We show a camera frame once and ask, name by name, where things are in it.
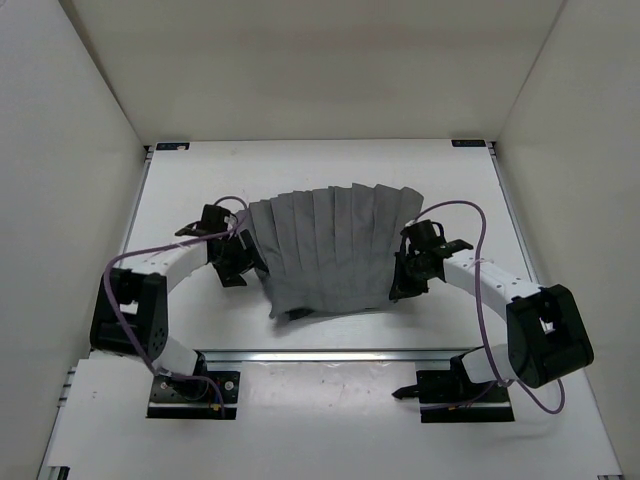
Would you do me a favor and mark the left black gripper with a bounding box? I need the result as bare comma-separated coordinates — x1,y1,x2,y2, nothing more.
212,228,269,287

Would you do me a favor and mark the grey pleated skirt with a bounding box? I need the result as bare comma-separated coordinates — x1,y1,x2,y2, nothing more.
243,184,424,320

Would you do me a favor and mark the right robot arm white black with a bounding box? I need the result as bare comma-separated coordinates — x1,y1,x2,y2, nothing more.
390,240,594,401

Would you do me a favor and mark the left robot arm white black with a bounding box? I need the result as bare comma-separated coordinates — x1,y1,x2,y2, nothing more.
90,230,266,398

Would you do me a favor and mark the left blue corner label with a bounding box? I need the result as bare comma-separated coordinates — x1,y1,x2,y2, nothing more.
155,142,190,151

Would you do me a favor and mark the blue corner label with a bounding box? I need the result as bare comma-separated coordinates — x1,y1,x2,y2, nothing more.
155,142,190,151
451,139,486,148

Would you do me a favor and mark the right blue corner label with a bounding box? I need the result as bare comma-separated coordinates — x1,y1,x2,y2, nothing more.
451,139,486,148

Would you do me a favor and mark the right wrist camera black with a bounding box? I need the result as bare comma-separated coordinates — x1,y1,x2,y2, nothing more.
401,220,473,259

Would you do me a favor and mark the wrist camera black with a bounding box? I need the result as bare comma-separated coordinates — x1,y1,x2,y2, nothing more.
175,204,237,237
401,220,473,259

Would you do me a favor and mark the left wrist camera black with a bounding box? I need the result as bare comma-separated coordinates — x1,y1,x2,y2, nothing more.
175,204,237,237

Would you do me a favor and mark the aluminium front rail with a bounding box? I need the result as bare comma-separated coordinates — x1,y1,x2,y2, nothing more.
203,349,463,363

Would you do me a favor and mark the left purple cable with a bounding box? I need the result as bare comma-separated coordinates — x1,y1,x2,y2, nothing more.
102,195,251,416

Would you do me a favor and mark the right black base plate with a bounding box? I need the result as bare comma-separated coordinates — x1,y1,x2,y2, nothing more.
392,370,515,424

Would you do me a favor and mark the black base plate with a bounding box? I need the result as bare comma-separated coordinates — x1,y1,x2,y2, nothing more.
146,367,241,421
392,370,515,424

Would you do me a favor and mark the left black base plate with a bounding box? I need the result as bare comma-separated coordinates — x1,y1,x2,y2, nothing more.
146,367,241,421

